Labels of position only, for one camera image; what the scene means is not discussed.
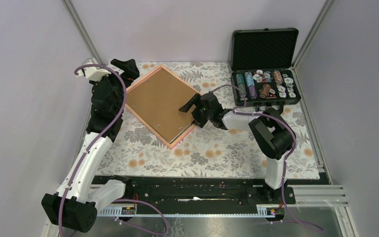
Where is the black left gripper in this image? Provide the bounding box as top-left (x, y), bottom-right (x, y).
top-left (89, 58), bottom-right (139, 115)

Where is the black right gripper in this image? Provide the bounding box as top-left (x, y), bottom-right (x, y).
top-left (179, 94), bottom-right (213, 129)

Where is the brown cardboard backing board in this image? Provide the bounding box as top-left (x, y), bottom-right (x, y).
top-left (126, 68), bottom-right (197, 145)

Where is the pink wooden picture frame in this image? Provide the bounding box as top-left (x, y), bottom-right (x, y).
top-left (123, 65), bottom-right (200, 151)

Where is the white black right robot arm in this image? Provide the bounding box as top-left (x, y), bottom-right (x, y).
top-left (179, 92), bottom-right (296, 203)

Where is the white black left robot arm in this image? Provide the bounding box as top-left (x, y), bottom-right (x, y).
top-left (41, 58), bottom-right (140, 237)

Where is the green poker chip stack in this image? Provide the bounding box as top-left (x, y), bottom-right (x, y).
top-left (236, 74), bottom-right (247, 100)

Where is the blue purple poker chip stack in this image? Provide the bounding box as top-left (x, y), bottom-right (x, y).
top-left (244, 72), bottom-right (258, 100)

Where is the lower orange poker chip stack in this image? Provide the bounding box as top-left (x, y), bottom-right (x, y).
top-left (259, 83), bottom-right (271, 99)

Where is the orange poker chip stack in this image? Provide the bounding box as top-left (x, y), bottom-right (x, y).
top-left (259, 83), bottom-right (271, 99)
top-left (273, 71), bottom-right (283, 85)

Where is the black poker chip case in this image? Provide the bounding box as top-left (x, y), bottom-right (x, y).
top-left (230, 28), bottom-right (301, 111)

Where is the floral tablecloth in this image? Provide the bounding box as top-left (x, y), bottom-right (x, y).
top-left (96, 62), bottom-right (319, 179)

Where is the upper orange poker chip stack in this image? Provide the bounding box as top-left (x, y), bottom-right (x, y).
top-left (273, 71), bottom-right (283, 85)

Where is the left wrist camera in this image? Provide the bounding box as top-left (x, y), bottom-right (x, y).
top-left (76, 66), bottom-right (110, 82)

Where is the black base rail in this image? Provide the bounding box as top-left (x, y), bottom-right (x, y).
top-left (91, 175), bottom-right (296, 215)

